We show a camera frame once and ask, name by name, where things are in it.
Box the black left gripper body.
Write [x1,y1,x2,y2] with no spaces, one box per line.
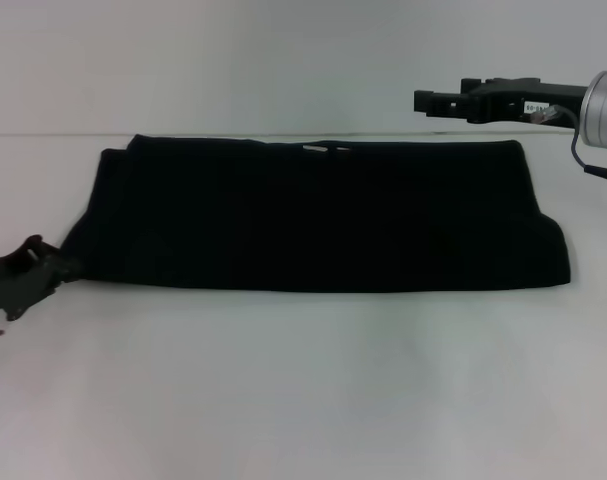
[0,234,62,321]

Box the black shirt with FREE print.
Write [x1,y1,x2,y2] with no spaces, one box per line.
[60,133,572,292]

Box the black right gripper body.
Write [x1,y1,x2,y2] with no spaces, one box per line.
[470,77,590,126]

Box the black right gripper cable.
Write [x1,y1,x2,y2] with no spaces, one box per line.
[530,104,607,184]

